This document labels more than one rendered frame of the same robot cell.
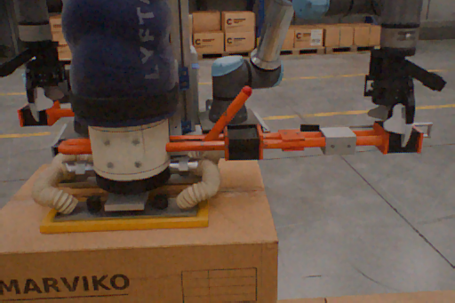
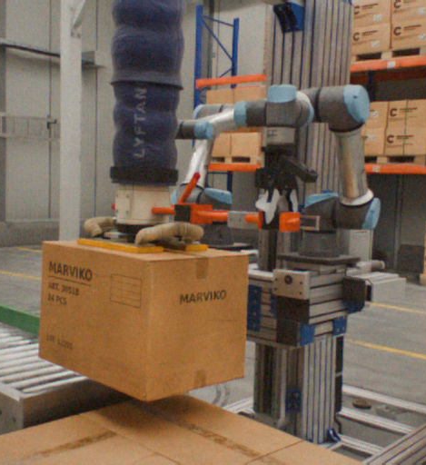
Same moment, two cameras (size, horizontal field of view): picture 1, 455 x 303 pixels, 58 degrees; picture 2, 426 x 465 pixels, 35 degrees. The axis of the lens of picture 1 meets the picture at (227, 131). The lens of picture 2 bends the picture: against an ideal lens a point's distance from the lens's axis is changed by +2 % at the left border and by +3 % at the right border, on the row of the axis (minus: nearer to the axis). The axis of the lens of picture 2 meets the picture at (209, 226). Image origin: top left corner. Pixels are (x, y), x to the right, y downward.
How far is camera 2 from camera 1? 1.67 m
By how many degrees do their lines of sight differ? 50
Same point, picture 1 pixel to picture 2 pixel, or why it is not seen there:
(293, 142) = (211, 213)
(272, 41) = (342, 173)
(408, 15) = (271, 117)
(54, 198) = (89, 225)
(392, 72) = (272, 163)
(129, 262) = (93, 262)
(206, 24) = not seen: outside the picture
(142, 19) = (136, 121)
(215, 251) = (125, 261)
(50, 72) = not seen: hidden behind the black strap
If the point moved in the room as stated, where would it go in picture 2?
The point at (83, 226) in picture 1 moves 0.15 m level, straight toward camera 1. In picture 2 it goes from (91, 242) to (61, 245)
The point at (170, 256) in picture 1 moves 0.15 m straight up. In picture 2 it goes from (108, 261) to (109, 211)
